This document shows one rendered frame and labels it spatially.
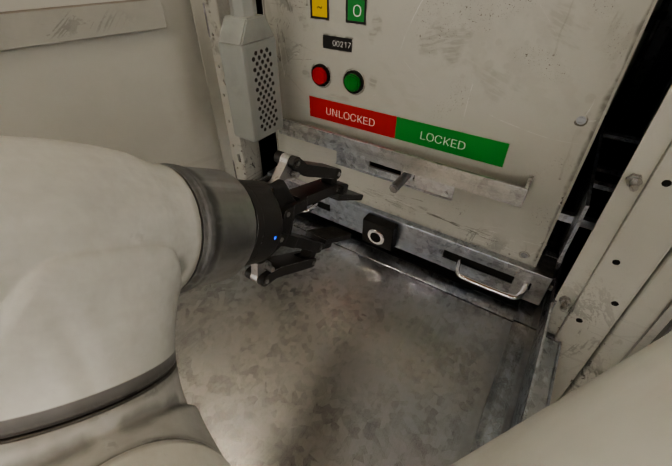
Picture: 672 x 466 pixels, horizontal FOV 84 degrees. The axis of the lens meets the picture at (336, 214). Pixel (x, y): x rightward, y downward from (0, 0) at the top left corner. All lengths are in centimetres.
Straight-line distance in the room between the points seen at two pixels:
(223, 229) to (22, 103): 48
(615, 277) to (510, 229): 14
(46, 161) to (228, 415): 40
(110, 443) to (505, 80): 49
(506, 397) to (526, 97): 37
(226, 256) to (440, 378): 37
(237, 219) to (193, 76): 50
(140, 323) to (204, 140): 60
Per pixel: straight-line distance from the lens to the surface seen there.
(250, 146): 77
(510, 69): 51
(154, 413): 22
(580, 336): 64
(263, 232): 30
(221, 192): 27
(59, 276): 19
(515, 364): 60
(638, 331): 62
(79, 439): 21
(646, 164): 49
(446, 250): 64
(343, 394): 53
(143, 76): 71
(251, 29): 58
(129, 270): 20
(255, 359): 57
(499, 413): 55
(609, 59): 50
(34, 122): 70
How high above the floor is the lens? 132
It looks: 37 degrees down
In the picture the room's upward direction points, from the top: straight up
